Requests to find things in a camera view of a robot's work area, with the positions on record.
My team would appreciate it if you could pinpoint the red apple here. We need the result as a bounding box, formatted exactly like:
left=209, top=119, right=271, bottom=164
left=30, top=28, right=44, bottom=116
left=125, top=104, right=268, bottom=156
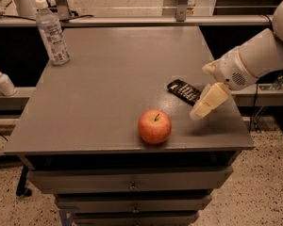
left=138, top=109, right=172, bottom=145

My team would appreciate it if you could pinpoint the black caster leg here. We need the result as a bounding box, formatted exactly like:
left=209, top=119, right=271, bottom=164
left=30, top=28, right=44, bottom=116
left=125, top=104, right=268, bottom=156
left=16, top=166, right=32, bottom=197

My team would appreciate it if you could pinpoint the grey drawer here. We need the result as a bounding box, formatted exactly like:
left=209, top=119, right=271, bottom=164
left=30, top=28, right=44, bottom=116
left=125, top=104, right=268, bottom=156
left=56, top=194, right=211, bottom=213
left=74, top=211, right=199, bottom=226
left=27, top=166, right=233, bottom=194

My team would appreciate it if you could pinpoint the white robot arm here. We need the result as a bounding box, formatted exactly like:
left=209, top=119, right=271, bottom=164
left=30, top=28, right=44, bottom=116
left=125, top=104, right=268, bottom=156
left=190, top=1, right=283, bottom=121

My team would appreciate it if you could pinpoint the grey slanted metal post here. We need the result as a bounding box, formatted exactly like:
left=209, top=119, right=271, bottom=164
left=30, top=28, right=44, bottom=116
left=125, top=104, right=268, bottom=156
left=55, top=0, right=72, bottom=20

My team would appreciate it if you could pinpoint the grey top drawer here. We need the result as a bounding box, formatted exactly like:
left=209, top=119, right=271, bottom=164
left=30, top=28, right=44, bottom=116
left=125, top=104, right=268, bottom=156
left=27, top=166, right=233, bottom=194

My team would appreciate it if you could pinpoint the clear plastic water bottle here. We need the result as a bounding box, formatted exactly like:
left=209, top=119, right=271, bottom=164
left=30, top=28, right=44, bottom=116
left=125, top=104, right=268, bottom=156
left=35, top=0, right=70, bottom=65

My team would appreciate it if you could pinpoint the grey middle drawer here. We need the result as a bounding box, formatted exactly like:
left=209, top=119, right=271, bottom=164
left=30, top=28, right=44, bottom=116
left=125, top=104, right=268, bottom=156
left=56, top=194, right=211, bottom=213

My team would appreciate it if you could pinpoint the white pump dispenser bottle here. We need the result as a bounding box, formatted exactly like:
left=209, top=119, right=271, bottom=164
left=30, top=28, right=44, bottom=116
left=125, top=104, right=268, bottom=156
left=0, top=72, right=17, bottom=96

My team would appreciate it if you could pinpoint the grey bottom drawer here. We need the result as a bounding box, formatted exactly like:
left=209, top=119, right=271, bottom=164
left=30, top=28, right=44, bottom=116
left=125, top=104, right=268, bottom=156
left=74, top=211, right=199, bottom=226

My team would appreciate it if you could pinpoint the black rxbar chocolate wrapper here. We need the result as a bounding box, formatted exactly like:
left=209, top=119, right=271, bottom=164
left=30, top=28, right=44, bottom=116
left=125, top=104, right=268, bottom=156
left=167, top=79, right=201, bottom=105

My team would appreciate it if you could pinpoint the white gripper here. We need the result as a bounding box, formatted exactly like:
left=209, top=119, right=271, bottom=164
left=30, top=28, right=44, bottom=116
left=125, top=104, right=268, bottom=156
left=190, top=46, right=258, bottom=121

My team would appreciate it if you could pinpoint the grey metal upright bracket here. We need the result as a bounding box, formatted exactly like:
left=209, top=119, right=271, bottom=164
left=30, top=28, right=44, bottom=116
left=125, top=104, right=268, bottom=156
left=175, top=0, right=188, bottom=22

